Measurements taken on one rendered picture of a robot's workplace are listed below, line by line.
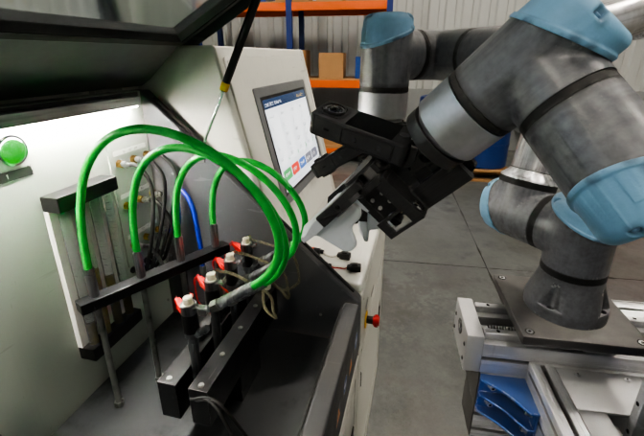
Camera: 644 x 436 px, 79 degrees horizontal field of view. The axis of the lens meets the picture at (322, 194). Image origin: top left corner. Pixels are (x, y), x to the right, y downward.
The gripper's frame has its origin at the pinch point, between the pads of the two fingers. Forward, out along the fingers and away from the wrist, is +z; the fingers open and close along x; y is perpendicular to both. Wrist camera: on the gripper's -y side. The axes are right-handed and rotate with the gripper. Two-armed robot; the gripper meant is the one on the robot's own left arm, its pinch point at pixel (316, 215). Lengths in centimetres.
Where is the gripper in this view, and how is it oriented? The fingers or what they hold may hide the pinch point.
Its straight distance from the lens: 51.4
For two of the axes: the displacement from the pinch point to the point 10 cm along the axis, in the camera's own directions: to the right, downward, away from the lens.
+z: -5.5, 5.1, 6.6
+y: 7.2, 6.9, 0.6
